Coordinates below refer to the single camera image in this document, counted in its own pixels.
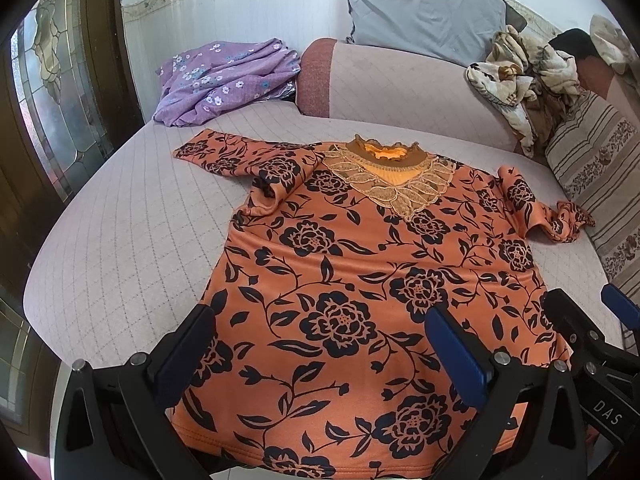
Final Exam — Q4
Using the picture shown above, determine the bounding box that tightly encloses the pink quilted bolster roll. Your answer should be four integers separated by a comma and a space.
296, 38, 516, 152

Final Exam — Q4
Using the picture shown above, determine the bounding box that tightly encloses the beige floral crumpled blanket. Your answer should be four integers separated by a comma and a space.
465, 25, 582, 158

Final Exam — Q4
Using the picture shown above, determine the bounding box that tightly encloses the purple floral cloth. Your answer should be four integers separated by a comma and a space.
152, 38, 300, 127

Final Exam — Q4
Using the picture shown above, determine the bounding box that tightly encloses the dark wooden glass door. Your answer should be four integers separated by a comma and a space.
1, 0, 142, 456

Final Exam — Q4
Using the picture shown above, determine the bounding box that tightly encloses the pink quilted bed cover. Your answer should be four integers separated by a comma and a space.
24, 102, 623, 366

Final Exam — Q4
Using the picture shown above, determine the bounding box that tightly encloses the striped floral cushion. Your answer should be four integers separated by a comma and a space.
543, 90, 640, 302

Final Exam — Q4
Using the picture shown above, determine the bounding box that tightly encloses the grey pillow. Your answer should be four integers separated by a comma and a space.
347, 0, 527, 66

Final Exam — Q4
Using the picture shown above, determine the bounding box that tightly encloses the orange black floral blouse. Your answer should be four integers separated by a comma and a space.
171, 129, 592, 479

